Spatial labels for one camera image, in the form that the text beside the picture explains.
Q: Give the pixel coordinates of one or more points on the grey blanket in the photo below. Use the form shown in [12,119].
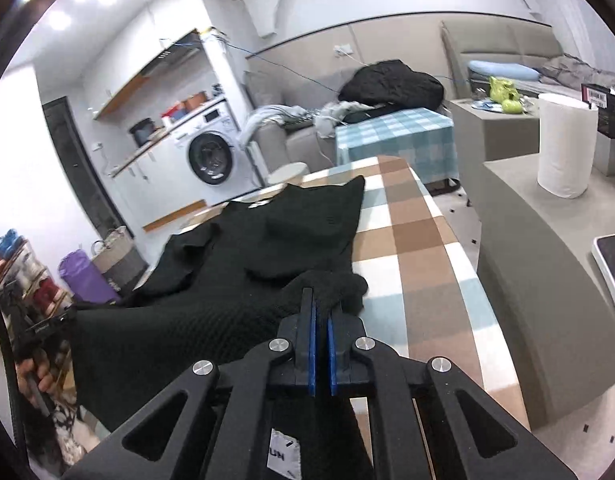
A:
[577,67]

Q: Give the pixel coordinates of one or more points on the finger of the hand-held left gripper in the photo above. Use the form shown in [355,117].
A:
[65,315]

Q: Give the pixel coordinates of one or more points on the shoe rack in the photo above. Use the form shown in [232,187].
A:
[42,291]

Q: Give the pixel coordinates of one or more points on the blue white checked cloth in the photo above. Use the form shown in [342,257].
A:
[392,140]

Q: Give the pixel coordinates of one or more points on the white paper towel roll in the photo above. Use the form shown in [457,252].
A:
[567,145]

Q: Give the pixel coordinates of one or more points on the yellow-green cloth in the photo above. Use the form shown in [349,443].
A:
[502,91]

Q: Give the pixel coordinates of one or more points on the black pot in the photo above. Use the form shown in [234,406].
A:
[142,132]

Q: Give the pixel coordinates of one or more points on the wooden kitchen worktop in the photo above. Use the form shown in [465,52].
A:
[137,155]

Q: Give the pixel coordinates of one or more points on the black jacket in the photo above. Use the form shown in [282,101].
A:
[387,85]

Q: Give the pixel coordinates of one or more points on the woven basket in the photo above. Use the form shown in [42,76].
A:
[120,260]

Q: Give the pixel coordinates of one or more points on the grey cabinet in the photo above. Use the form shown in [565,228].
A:
[487,135]

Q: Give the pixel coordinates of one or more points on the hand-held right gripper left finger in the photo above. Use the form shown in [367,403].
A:
[311,355]

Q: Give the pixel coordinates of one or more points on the white round stool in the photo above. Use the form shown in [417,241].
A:
[287,172]

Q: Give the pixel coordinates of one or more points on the black box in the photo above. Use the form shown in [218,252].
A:
[612,115]

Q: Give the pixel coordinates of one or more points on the beige bed headboard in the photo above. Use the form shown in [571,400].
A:
[512,40]

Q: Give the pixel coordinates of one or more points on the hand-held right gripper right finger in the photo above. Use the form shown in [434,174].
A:
[333,360]

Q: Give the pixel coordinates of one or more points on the blue pillow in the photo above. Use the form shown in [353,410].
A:
[497,67]

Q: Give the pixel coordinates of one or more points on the black knit sweater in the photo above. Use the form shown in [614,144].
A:
[237,260]

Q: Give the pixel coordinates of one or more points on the grey counter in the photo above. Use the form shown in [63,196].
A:
[537,260]

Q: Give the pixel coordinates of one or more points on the grey cloth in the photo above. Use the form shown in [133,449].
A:
[337,111]

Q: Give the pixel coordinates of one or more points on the purple laundry bin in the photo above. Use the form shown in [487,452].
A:
[82,276]

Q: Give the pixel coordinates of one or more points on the dark door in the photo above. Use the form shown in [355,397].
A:
[72,160]

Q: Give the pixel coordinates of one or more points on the white washing machine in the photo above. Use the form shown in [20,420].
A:
[212,155]

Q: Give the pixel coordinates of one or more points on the wall outlet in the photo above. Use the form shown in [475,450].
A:
[343,51]

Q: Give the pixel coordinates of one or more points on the range hood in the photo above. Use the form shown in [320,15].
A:
[172,57]

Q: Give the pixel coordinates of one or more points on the beige sofa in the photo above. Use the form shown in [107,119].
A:
[300,141]

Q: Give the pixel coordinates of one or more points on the brown blue checked tablecloth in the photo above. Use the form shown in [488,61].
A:
[412,260]

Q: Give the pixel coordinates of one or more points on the red container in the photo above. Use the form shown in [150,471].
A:
[180,107]

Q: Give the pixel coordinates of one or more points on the person's left hand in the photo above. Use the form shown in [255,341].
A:
[43,381]

